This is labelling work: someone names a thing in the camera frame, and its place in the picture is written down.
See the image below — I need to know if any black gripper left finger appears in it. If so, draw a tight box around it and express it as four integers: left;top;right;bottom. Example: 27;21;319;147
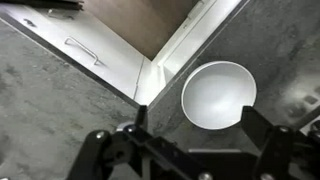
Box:
67;106;200;180

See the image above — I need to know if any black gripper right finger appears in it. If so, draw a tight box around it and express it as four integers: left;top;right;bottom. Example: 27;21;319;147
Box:
240;106;320;180

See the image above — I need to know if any grey round bowl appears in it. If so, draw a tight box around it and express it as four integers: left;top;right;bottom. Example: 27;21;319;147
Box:
181;61;257;130

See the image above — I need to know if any white cabinet drawer front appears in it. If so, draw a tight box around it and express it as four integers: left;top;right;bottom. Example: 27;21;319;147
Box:
1;4;145;101

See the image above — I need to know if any silver drawer handle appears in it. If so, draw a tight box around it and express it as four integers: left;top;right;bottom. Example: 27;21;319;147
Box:
64;36;100;65

